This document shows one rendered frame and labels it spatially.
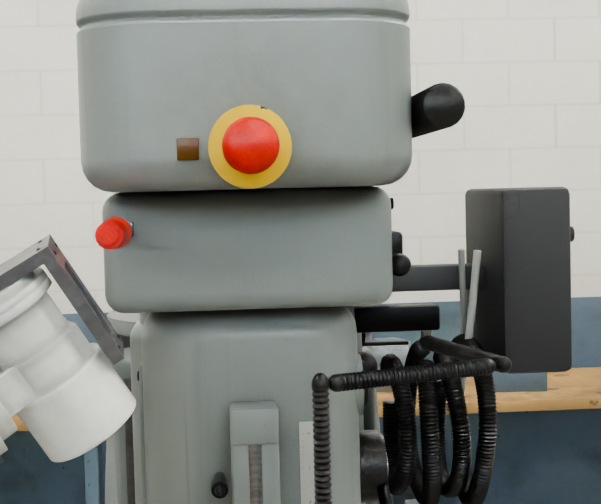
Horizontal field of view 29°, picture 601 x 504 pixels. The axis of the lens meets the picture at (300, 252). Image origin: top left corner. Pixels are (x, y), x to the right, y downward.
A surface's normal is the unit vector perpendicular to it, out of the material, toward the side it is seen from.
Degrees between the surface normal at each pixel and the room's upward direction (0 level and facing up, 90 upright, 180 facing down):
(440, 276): 90
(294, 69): 90
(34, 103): 90
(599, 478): 90
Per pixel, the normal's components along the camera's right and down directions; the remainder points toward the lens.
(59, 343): 0.72, -0.22
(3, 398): 0.44, 0.04
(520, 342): 0.07, 0.05
